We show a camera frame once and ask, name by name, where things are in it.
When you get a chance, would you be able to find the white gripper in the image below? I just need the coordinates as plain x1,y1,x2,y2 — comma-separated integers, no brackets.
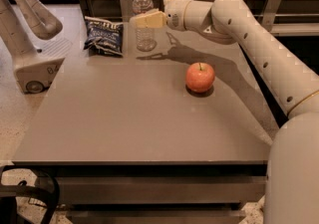
130,0,191,31

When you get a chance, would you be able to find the clear plastic water bottle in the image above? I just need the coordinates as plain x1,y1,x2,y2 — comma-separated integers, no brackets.
133,0,157,52

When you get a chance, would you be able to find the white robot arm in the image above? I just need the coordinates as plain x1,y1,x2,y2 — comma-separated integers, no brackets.
130,0,319,224

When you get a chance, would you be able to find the blue chip bag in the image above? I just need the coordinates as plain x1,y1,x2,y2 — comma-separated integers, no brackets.
84,16,124,57

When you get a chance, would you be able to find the red apple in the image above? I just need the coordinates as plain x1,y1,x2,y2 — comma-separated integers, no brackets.
185,62,215,93

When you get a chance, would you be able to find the grey upper drawer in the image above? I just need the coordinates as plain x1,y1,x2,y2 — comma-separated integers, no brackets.
56,176,265,205

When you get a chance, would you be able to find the grey drawer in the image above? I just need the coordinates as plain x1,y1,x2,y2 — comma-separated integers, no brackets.
67,210,245,224
56,176,265,205

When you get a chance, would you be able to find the grey lower drawer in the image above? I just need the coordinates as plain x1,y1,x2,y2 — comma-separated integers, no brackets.
67,210,245,224

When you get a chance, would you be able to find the black chair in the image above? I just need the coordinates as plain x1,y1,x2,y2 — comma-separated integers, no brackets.
0,166,61,224

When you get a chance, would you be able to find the left metal bracket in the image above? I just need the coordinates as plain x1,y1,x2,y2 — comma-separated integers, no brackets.
120,0,133,22

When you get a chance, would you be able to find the metal bracket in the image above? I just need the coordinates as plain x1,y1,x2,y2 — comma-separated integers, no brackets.
120,0,133,22
258,0,282,31

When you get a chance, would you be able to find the right metal bracket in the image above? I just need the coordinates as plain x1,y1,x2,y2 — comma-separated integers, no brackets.
258,0,282,31

